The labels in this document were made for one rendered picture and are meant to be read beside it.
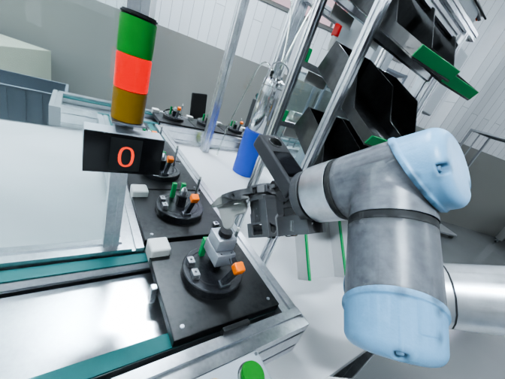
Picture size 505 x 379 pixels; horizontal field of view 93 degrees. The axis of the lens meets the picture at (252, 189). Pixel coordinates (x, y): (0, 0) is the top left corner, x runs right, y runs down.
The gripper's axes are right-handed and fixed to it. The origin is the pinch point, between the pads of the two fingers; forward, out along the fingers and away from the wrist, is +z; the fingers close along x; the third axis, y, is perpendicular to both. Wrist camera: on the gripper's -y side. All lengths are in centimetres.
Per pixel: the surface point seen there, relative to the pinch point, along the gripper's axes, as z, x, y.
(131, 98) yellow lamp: -2.7, -19.2, -15.9
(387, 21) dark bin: -25.6, 21.8, -31.1
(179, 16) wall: 241, 88, -301
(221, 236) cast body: 4.1, -1.3, 6.7
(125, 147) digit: 2.5, -19.2, -9.8
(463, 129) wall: 60, 554, -141
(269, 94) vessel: 44, 55, -63
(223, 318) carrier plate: 4.2, -2.1, 22.3
